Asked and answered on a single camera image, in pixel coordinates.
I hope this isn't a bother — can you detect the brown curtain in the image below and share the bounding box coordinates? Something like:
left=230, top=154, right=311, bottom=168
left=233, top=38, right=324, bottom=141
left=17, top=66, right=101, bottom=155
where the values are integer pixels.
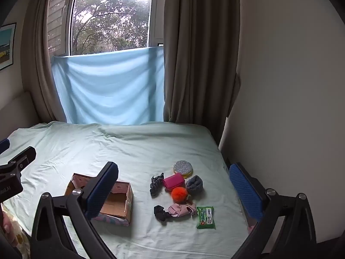
left=22, top=0, right=81, bottom=122
left=163, top=0, right=242, bottom=147

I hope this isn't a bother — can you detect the framed wall poster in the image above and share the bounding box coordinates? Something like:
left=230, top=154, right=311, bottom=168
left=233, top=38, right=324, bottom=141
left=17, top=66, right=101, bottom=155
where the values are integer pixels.
left=0, top=22, right=17, bottom=71

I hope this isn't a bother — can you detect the pink zip pouch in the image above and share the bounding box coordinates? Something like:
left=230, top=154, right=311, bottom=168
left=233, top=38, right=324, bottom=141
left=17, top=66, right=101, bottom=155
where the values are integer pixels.
left=162, top=173, right=186, bottom=192

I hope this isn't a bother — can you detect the orange fluffy pompom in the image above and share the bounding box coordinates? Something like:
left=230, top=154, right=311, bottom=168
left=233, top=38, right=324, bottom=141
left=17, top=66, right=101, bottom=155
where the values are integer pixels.
left=171, top=187, right=188, bottom=204

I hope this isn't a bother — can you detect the open cardboard box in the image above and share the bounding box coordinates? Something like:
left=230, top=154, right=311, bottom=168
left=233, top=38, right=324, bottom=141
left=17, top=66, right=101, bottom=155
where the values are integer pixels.
left=64, top=173, right=134, bottom=226

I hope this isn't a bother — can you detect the tree outside window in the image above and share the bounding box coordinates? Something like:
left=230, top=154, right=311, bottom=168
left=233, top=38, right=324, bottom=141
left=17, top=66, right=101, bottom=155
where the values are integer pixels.
left=71, top=0, right=150, bottom=55

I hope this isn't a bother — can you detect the plain black scrunchie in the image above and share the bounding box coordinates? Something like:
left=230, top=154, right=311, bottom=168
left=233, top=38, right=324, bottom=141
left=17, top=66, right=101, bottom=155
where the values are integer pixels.
left=154, top=205, right=173, bottom=226

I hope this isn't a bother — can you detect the black printed scrunchie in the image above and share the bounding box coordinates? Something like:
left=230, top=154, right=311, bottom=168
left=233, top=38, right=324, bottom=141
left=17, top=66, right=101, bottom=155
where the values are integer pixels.
left=150, top=172, right=165, bottom=197

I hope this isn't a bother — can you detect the green wet wipes pack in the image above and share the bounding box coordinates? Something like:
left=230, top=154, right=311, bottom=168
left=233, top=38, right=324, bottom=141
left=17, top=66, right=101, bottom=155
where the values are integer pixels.
left=196, top=206, right=217, bottom=230

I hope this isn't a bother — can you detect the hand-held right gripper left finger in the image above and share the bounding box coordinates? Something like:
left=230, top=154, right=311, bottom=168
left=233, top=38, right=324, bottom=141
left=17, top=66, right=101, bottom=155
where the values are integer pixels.
left=30, top=161, right=119, bottom=259

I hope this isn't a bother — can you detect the person's left hand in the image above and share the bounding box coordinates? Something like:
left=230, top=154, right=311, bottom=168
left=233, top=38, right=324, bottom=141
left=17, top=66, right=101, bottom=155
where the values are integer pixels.
left=0, top=204, right=13, bottom=245

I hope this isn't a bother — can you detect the silver glitter yellow sponge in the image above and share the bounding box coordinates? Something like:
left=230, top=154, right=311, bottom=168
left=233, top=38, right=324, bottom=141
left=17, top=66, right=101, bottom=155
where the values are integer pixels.
left=172, top=160, right=193, bottom=179

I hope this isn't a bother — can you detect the pink bow scrunchie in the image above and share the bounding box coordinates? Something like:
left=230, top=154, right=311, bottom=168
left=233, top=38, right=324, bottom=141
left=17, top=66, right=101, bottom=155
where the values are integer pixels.
left=167, top=202, right=199, bottom=219

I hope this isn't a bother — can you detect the floral patterned cloth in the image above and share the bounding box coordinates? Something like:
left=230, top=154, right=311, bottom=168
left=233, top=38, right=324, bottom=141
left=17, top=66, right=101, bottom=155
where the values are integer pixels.
left=5, top=213, right=32, bottom=252

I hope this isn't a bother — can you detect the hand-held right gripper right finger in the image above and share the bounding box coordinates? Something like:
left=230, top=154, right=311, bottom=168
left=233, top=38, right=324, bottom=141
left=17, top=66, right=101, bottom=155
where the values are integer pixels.
left=229, top=163, right=317, bottom=259

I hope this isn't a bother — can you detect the light blue hanging cloth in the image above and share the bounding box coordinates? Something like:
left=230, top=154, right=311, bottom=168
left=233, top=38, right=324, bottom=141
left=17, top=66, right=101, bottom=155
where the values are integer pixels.
left=51, top=46, right=166, bottom=126

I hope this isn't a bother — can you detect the pale green bed sheet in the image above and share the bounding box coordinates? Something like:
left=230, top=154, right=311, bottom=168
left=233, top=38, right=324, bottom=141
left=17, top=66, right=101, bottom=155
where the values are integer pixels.
left=0, top=121, right=251, bottom=259

